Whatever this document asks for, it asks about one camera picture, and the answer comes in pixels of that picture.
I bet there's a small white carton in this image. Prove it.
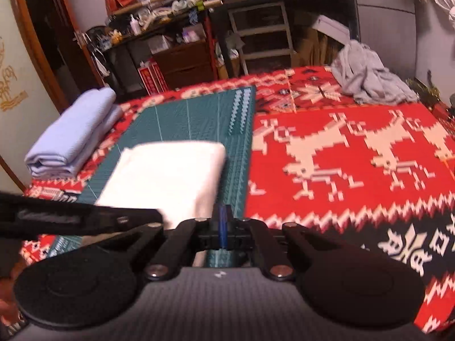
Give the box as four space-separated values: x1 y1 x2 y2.
147 35 172 55

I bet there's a red patterned blanket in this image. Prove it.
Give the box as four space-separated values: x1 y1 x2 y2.
19 65 455 334

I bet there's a green cutting mat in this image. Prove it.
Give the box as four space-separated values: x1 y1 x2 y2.
46 85 257 269

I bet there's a stack of brown cardboard boxes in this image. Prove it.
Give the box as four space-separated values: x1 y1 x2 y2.
293 25 344 67

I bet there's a gold tinsel garland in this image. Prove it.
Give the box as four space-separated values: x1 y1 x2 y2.
406 76 442 104

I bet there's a grey crumpled garment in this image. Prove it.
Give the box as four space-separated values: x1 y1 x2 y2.
331 40 419 105

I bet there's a wooden door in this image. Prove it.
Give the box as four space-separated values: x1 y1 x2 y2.
7 0 107 112

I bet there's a grey refrigerator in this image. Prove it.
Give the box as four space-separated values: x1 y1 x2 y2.
352 0 421 79

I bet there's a black fan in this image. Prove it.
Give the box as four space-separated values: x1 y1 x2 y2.
85 26 110 43

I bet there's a cream knit vest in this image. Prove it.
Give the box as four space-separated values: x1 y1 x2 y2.
95 141 227 267

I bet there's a cardboard tube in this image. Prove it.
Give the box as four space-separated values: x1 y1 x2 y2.
113 0 186 18

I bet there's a white cardboard box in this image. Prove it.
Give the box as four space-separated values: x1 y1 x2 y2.
312 15 351 44

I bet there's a red printed box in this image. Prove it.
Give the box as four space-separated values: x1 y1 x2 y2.
138 65 158 95
151 60 168 92

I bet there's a brown wooden drawer cabinet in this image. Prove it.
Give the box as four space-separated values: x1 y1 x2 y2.
153 41 218 89

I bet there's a white plastic drawer unit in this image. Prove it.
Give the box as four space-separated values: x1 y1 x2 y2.
227 2 296 75

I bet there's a gold wall decal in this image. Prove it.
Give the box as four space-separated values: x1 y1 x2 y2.
0 36 30 113

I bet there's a cluttered dark wooden desk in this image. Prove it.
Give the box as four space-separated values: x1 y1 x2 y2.
83 0 217 100

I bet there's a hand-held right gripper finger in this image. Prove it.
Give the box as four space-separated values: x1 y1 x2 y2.
223 205 352 281
89 202 224 282

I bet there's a light blue folded sweater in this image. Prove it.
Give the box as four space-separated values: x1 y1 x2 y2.
25 88 123 179

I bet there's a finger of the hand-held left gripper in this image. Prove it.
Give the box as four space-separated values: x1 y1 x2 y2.
92 204 165 235

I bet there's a red gift-wrapped box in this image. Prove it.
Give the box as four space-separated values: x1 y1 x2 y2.
431 101 455 123

